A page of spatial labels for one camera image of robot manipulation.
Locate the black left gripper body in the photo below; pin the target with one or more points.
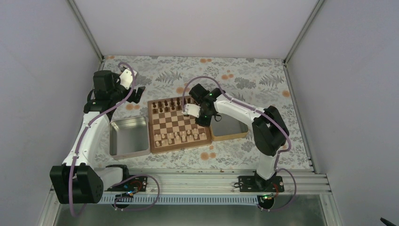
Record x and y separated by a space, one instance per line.
135 99

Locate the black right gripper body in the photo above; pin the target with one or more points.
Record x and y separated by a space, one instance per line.
207 120

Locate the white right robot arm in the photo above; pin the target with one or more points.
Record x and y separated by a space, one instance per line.
269 130

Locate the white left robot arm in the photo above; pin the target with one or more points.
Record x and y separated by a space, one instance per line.
75 180

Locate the wooden chess board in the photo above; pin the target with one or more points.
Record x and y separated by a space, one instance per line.
168 121

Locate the yellow tin box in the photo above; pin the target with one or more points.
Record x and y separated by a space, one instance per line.
224 127

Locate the floral table mat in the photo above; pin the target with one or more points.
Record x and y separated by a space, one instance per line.
259 82

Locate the silver empty tin box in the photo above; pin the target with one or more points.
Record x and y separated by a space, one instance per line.
129 138

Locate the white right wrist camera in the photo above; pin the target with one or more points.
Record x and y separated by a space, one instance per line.
192 110

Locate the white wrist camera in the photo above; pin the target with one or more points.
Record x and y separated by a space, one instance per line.
192 110
126 78

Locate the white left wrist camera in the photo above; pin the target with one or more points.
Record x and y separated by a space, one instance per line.
126 78

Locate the aluminium frame post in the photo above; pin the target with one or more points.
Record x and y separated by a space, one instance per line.
75 9

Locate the aluminium mounting rail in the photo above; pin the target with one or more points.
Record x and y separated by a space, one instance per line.
229 187

